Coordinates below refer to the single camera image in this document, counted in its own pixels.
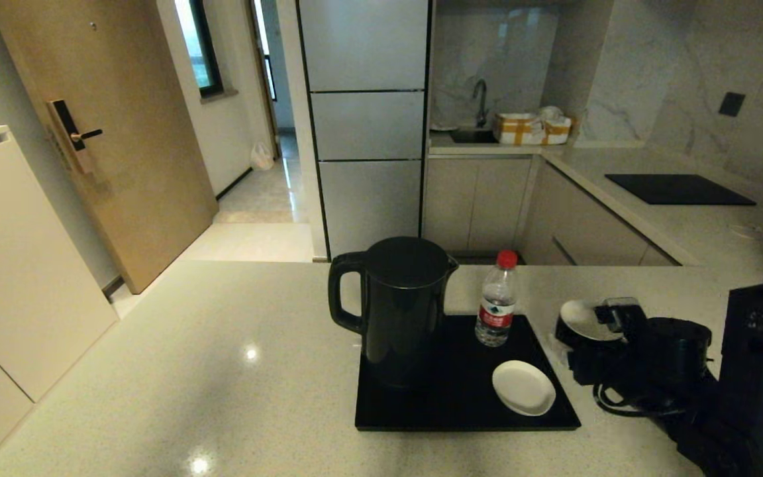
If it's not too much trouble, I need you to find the black cup white inside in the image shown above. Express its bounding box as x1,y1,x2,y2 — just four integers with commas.
556,299,623,352

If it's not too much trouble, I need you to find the clear water bottle red cap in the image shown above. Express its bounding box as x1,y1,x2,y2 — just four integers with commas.
474,249,519,348

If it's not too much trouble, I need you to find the black electric kettle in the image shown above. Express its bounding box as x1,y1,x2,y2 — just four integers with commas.
327,236,460,391

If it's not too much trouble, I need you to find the beige base cabinet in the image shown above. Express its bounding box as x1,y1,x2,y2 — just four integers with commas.
421,157,534,256
521,162,682,267

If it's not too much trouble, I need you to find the small white saucer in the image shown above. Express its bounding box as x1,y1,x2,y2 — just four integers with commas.
492,360,557,417

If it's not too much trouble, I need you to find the black induction cooktop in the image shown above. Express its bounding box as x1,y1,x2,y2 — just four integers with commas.
604,174,757,206

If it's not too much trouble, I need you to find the cardboard box yellow tape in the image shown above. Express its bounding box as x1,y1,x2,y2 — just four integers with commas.
540,115,574,144

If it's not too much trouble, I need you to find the black rectangular tray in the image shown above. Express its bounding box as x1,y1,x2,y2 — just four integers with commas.
354,314,582,432

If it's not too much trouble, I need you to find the yellow striped white box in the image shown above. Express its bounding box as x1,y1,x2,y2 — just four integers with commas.
493,113,543,146

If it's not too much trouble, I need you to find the steel kitchen sink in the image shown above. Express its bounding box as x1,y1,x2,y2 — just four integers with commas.
449,128,499,144

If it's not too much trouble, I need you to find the dark kitchen faucet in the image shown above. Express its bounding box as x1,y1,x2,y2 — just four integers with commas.
472,79,489,128

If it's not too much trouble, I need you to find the tall grey refrigerator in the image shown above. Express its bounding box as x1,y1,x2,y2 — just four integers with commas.
295,0,432,260

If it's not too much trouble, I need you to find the white plastic bag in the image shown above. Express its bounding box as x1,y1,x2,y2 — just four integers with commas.
250,142,275,172

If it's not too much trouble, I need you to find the dark framed window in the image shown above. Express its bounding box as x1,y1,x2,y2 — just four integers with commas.
173,0,225,100

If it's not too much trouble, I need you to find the light wooden door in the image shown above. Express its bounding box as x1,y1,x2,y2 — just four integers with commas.
0,0,218,295

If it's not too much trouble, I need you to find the white storage cabinet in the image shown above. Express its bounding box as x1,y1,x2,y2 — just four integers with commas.
0,125,119,477

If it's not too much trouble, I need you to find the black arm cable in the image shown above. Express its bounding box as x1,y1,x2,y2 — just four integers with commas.
592,381,693,419

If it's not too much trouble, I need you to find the black wall socket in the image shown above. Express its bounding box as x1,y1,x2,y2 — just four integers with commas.
718,91,746,118

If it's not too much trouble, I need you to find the black door lock with handle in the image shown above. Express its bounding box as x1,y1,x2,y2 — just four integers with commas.
48,99,104,176

